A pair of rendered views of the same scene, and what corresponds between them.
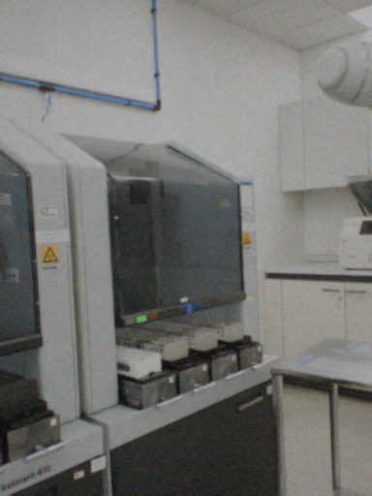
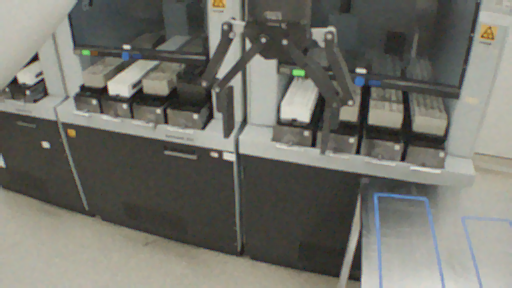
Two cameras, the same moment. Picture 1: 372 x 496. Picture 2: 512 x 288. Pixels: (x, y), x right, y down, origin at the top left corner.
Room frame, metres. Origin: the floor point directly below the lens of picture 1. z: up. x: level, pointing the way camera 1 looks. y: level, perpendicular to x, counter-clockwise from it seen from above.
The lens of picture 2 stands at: (0.86, -0.84, 1.48)
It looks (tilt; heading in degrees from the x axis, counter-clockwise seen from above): 33 degrees down; 63
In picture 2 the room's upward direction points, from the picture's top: straight up
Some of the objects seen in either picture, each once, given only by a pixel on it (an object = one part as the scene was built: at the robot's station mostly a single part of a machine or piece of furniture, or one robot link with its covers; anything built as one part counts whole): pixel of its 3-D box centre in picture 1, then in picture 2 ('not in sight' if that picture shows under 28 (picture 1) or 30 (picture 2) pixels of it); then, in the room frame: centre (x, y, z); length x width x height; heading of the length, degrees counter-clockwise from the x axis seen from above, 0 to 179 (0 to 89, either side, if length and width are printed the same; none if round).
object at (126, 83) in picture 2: not in sight; (137, 76); (1.08, 0.72, 0.83); 0.30 x 0.10 x 0.06; 47
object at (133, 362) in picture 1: (117, 360); (302, 96); (1.59, 0.24, 0.83); 0.30 x 0.10 x 0.06; 47
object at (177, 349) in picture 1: (173, 350); (341, 110); (1.64, 0.06, 0.85); 0.12 x 0.02 x 0.06; 137
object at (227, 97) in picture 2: not in sight; (228, 112); (1.04, -0.40, 1.22); 0.03 x 0.01 x 0.07; 47
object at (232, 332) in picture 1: (232, 332); (429, 124); (1.86, -0.15, 0.85); 0.12 x 0.02 x 0.06; 136
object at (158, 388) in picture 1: (93, 371); (308, 94); (1.69, 0.33, 0.78); 0.73 x 0.14 x 0.09; 47
